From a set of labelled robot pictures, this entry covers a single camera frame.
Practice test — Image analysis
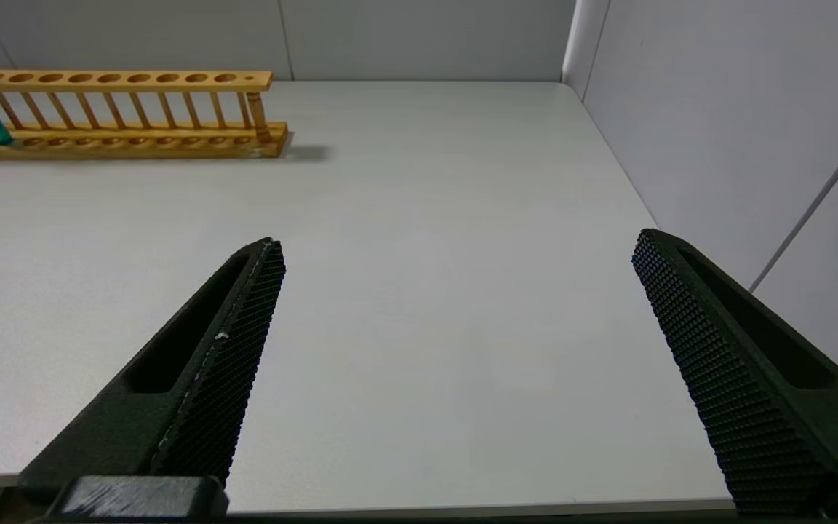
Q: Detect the wooden test tube rack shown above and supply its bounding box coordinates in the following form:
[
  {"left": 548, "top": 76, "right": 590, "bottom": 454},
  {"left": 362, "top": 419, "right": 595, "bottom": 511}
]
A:
[{"left": 0, "top": 69, "right": 290, "bottom": 160}]

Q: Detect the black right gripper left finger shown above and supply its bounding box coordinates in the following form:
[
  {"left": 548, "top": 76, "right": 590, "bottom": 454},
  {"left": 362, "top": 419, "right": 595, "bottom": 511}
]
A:
[{"left": 17, "top": 237, "right": 287, "bottom": 515}]

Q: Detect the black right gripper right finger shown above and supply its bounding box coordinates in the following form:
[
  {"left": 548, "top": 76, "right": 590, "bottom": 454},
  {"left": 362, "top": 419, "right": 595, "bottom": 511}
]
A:
[{"left": 631, "top": 228, "right": 838, "bottom": 515}]

